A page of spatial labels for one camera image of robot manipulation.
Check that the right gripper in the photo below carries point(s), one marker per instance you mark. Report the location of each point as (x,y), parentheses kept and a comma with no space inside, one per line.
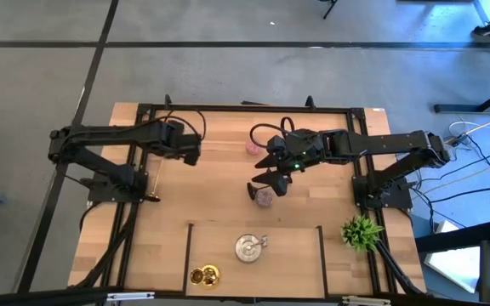
(306,149)

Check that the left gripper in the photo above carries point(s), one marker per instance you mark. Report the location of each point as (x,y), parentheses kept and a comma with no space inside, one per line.
(177,138)

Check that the purple-pink ball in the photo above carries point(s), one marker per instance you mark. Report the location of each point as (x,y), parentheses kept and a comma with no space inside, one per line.
(264,199)

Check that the silver candle holder with tag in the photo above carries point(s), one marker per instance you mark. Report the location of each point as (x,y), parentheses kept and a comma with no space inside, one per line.
(248,248)

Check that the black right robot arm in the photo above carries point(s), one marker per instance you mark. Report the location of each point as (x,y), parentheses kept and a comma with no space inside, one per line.
(389,142)

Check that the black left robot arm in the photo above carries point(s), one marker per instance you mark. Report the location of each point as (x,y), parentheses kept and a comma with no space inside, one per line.
(113,134)

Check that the pink ball near top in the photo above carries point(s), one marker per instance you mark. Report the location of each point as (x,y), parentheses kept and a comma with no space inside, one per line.
(252,149)

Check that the green artificial plant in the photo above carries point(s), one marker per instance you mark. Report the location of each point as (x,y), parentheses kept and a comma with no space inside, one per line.
(360,234)

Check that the black tripod leg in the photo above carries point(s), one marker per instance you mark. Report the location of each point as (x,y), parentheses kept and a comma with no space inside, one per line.
(329,10)

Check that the black desk foot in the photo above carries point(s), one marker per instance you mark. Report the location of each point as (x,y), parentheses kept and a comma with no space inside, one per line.
(462,108)
(457,238)

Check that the white board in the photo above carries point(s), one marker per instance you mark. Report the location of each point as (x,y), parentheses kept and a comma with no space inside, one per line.
(453,263)

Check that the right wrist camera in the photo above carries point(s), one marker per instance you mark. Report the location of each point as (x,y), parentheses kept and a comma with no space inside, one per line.
(277,145)

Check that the black aluminium table frame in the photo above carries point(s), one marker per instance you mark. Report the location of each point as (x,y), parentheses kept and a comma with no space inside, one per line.
(228,109)

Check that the black frame clamp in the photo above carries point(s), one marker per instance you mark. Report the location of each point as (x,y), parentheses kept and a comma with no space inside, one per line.
(310,102)
(168,101)

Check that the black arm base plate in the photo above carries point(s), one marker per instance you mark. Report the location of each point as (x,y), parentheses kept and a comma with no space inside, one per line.
(398,200)
(100,189)

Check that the black platform side frame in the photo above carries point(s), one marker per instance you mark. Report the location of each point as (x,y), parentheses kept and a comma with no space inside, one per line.
(188,255)
(322,259)

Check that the silver frame bracket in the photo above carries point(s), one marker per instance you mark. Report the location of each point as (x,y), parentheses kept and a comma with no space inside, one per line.
(130,296)
(366,302)

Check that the black frame beam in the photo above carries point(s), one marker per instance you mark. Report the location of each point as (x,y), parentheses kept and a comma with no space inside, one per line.
(58,295)

